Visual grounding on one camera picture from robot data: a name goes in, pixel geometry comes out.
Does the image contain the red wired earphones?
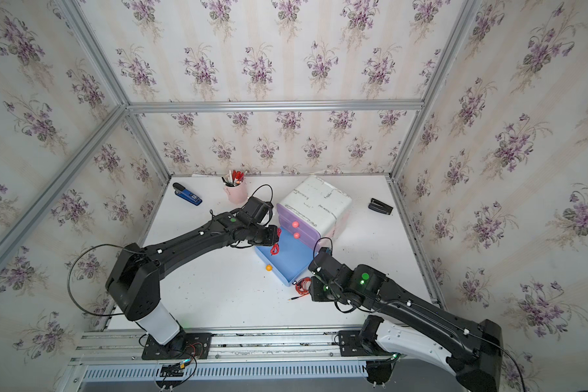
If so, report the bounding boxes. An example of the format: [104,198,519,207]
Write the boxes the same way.
[269,228,282,256]
[290,277,311,301]

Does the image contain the purple drawer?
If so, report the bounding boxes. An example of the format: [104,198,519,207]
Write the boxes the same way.
[277,204,321,248]
[279,219,320,248]

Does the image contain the blue bottom drawer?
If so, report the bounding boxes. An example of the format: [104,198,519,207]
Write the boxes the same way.
[255,231,312,286]

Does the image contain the purple top drawer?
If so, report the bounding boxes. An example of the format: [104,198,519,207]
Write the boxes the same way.
[277,204,321,248]

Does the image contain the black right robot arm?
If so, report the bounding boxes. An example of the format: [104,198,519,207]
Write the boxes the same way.
[308,243,527,391]

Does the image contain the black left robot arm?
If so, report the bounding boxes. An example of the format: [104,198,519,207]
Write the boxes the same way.
[106,196,279,356]

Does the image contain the white drawer cabinet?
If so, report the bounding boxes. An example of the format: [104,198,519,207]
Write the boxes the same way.
[277,175,353,238]

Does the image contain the pink pen cup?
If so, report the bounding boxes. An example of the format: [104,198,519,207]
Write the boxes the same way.
[224,181,248,205]

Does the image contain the red scissors in cup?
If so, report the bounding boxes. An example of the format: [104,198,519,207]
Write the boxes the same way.
[229,170,244,186]

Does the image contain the blue stapler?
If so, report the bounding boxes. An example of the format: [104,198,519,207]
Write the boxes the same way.
[172,182,203,206]

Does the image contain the black stapler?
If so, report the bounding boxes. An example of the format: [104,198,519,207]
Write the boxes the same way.
[367,198,394,215]

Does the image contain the aluminium front rail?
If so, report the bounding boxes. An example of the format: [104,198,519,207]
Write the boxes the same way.
[68,324,476,366]

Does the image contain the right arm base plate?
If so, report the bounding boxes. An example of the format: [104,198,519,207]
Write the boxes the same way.
[336,328,397,358]

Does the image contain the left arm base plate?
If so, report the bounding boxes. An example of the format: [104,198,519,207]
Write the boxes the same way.
[141,333,212,360]

